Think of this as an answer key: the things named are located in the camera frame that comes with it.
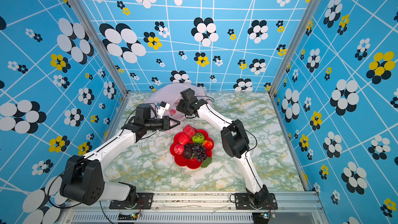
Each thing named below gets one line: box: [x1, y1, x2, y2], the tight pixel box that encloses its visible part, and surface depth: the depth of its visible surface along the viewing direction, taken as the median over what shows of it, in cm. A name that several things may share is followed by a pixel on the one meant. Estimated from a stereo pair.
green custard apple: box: [191, 132, 205, 144], surface depth 91 cm
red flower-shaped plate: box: [169, 129, 215, 170], surface depth 88 cm
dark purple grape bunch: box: [185, 143, 208, 162], surface depth 87 cm
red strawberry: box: [178, 133, 191, 146], surface depth 90 cm
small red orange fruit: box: [202, 140, 213, 149], surface depth 88 cm
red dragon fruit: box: [182, 124, 196, 138], surface depth 90 cm
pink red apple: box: [173, 143, 186, 156], surface depth 86 cm
